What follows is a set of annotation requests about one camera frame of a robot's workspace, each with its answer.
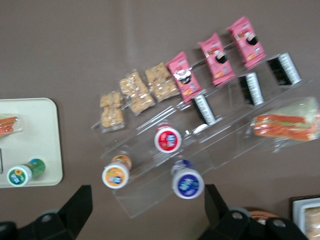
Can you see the cream plastic tray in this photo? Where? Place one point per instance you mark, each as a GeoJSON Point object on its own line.
{"type": "Point", "coordinates": [37, 140]}

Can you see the pink snack pack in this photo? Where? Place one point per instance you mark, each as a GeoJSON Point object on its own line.
{"type": "Point", "coordinates": [183, 77]}
{"type": "Point", "coordinates": [216, 58]}
{"type": "Point", "coordinates": [246, 42]}

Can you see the clear acrylic step stand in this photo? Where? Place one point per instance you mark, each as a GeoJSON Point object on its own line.
{"type": "Point", "coordinates": [140, 200]}
{"type": "Point", "coordinates": [230, 140]}

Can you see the green gum bottle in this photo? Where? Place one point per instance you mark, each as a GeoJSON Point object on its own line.
{"type": "Point", "coordinates": [22, 173]}

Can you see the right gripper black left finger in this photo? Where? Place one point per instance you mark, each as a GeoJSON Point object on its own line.
{"type": "Point", "coordinates": [75, 207]}

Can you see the orange gum bottle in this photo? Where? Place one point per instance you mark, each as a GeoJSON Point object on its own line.
{"type": "Point", "coordinates": [115, 175]}

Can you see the blue gum bottle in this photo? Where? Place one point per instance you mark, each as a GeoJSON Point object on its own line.
{"type": "Point", "coordinates": [187, 181]}

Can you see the red gum bottle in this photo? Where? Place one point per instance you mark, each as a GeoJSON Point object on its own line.
{"type": "Point", "coordinates": [167, 139]}

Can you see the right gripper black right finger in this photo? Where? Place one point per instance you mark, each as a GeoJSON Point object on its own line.
{"type": "Point", "coordinates": [217, 215]}

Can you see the brown wicker basket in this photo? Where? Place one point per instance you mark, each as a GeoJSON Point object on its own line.
{"type": "Point", "coordinates": [262, 214]}

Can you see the clear wrapped crisp snack pack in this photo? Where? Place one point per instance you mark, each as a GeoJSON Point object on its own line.
{"type": "Point", "coordinates": [313, 222]}

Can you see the small black carton box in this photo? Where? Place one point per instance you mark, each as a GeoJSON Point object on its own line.
{"type": "Point", "coordinates": [203, 110]}
{"type": "Point", "coordinates": [283, 69]}
{"type": "Point", "coordinates": [1, 161]}
{"type": "Point", "coordinates": [250, 88]}

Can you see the clear wrapped granola bar pack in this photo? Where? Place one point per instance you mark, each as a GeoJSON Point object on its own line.
{"type": "Point", "coordinates": [162, 82]}
{"type": "Point", "coordinates": [112, 111]}
{"type": "Point", "coordinates": [136, 93]}

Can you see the wrapped triangle sandwich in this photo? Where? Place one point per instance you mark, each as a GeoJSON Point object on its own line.
{"type": "Point", "coordinates": [285, 123]}
{"type": "Point", "coordinates": [8, 125]}

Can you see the white plastic bin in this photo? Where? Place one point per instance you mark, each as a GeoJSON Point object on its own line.
{"type": "Point", "coordinates": [298, 212]}

